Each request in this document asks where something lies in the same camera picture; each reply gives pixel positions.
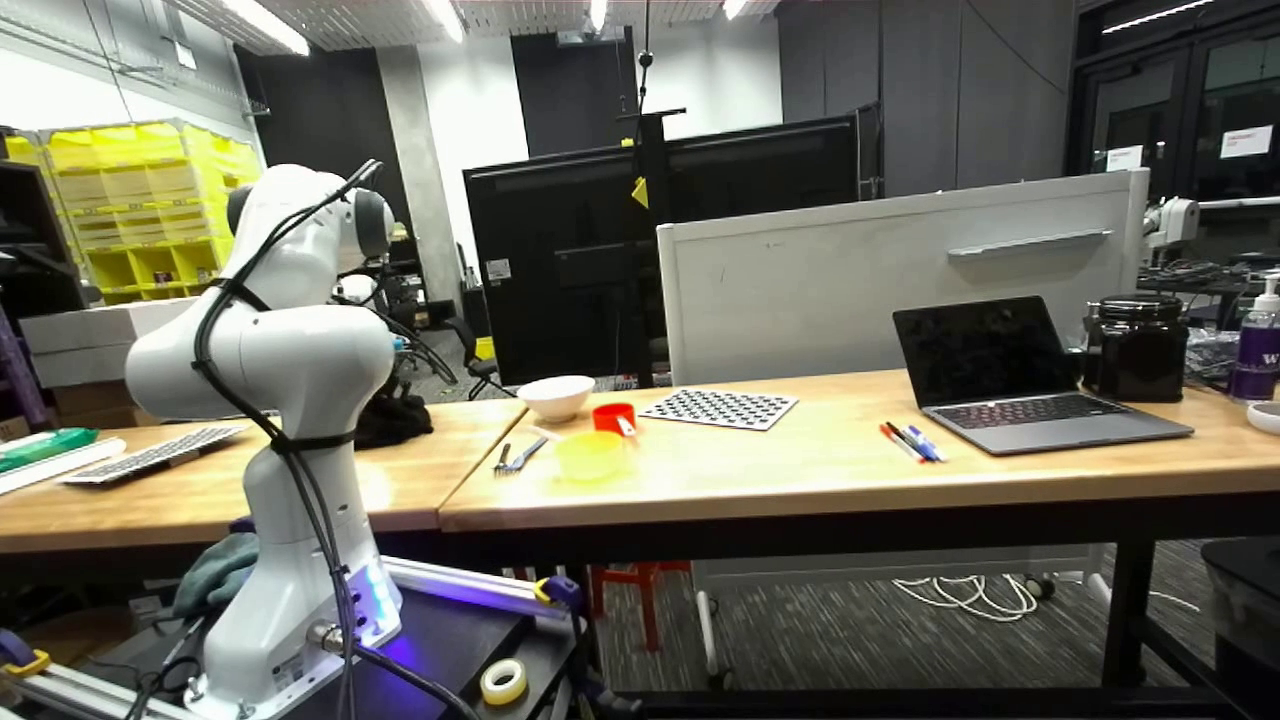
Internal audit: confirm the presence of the black towel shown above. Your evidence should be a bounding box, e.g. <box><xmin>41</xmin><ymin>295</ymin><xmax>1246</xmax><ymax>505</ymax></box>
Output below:
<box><xmin>354</xmin><ymin>394</ymin><xmax>436</xmax><ymax>451</ymax></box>

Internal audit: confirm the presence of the white bowl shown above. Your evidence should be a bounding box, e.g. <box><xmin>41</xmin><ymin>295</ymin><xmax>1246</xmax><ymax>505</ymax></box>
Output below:
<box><xmin>516</xmin><ymin>375</ymin><xmax>598</xmax><ymax>423</ymax></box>

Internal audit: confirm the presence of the dotted calibration board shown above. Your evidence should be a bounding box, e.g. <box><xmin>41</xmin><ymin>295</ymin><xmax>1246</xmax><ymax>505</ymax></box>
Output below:
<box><xmin>639</xmin><ymin>388</ymin><xmax>800</xmax><ymax>433</ymax></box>

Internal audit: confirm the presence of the yellow plastic bowl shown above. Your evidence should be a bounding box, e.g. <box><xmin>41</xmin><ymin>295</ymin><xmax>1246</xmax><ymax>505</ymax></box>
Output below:
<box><xmin>552</xmin><ymin>430</ymin><xmax>632</xmax><ymax>483</ymax></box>

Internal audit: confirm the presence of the black stand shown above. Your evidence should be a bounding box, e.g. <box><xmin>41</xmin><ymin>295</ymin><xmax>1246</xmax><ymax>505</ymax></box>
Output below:
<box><xmin>616</xmin><ymin>0</ymin><xmax>689</xmax><ymax>390</ymax></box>

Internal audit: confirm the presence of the large black monitor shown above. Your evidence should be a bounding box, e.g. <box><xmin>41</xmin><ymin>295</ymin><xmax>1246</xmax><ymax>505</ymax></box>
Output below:
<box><xmin>462</xmin><ymin>114</ymin><xmax>863</xmax><ymax>390</ymax></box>

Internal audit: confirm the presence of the office chair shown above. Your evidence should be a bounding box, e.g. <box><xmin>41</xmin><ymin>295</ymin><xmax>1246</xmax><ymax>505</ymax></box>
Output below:
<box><xmin>444</xmin><ymin>317</ymin><xmax>517</xmax><ymax>402</ymax></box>

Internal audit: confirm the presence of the white rolling partition board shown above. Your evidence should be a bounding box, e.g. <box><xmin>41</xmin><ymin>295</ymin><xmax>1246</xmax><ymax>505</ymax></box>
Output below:
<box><xmin>656</xmin><ymin>167</ymin><xmax>1152</xmax><ymax>691</ymax></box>

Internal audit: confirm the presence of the red stool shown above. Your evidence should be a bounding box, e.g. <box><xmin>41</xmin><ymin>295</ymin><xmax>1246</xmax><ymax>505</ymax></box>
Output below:
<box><xmin>588</xmin><ymin>561</ymin><xmax>693</xmax><ymax>653</ymax></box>

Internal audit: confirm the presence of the blue and yellow clamp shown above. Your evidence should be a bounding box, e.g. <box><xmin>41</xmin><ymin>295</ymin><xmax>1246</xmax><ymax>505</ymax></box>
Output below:
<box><xmin>533</xmin><ymin>574</ymin><xmax>587</xmax><ymax>617</ymax></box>
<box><xmin>0</xmin><ymin>628</ymin><xmax>52</xmax><ymax>683</ymax></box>

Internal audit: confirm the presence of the red marker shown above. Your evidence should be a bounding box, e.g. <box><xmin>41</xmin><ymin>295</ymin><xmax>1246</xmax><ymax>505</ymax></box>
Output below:
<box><xmin>879</xmin><ymin>423</ymin><xmax>926</xmax><ymax>464</ymax></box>

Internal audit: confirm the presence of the black marker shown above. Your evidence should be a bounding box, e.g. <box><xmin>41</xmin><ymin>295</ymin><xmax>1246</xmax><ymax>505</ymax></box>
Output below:
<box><xmin>886</xmin><ymin>421</ymin><xmax>935</xmax><ymax>463</ymax></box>

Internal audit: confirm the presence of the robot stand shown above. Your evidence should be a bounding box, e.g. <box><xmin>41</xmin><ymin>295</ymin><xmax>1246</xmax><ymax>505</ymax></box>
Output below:
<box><xmin>0</xmin><ymin>555</ymin><xmax>601</xmax><ymax>720</ymax></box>

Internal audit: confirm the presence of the roll of tape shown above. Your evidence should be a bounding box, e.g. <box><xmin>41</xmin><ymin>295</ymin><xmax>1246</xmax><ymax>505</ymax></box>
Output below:
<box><xmin>479</xmin><ymin>658</ymin><xmax>529</xmax><ymax>708</ymax></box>

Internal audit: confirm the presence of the grey laptop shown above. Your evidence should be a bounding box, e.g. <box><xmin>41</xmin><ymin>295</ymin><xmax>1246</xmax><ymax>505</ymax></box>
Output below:
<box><xmin>892</xmin><ymin>295</ymin><xmax>1196</xmax><ymax>458</ymax></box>

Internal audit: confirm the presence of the teal cloth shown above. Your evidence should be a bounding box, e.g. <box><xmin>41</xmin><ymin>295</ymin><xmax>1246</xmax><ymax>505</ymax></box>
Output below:
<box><xmin>171</xmin><ymin>529</ymin><xmax>262</xmax><ymax>622</ymax></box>

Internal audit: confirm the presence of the white keyboard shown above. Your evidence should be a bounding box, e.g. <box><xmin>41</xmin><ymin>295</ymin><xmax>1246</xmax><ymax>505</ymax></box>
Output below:
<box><xmin>59</xmin><ymin>424</ymin><xmax>247</xmax><ymax>487</ymax></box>

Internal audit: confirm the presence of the black jar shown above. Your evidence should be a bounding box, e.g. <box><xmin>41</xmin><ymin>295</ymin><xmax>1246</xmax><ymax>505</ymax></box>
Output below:
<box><xmin>1084</xmin><ymin>294</ymin><xmax>1192</xmax><ymax>404</ymax></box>

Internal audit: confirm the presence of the yellow bin shelf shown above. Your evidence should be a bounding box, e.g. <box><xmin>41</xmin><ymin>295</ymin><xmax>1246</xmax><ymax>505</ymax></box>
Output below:
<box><xmin>38</xmin><ymin>119</ymin><xmax>264</xmax><ymax>307</ymax></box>

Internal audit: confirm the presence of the stack of boxes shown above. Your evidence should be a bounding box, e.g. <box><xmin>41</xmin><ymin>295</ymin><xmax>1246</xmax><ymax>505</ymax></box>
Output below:
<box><xmin>18</xmin><ymin>297</ymin><xmax>199</xmax><ymax>431</ymax></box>

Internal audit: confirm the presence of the white flat tray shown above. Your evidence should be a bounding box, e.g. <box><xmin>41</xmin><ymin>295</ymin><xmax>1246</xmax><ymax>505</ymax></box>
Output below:
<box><xmin>0</xmin><ymin>436</ymin><xmax>129</xmax><ymax>498</ymax></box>

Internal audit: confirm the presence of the green packet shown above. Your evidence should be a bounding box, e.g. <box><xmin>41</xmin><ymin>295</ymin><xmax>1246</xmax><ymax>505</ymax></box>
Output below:
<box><xmin>0</xmin><ymin>427</ymin><xmax>102</xmax><ymax>474</ymax></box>

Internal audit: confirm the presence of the purple pump bottle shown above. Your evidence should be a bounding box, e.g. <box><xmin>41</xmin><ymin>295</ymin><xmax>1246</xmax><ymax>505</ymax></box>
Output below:
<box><xmin>1227</xmin><ymin>274</ymin><xmax>1280</xmax><ymax>404</ymax></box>

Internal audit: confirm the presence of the coil of white cable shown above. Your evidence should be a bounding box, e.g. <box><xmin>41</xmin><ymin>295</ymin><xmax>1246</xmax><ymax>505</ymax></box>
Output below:
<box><xmin>892</xmin><ymin>571</ymin><xmax>1042</xmax><ymax>624</ymax></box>

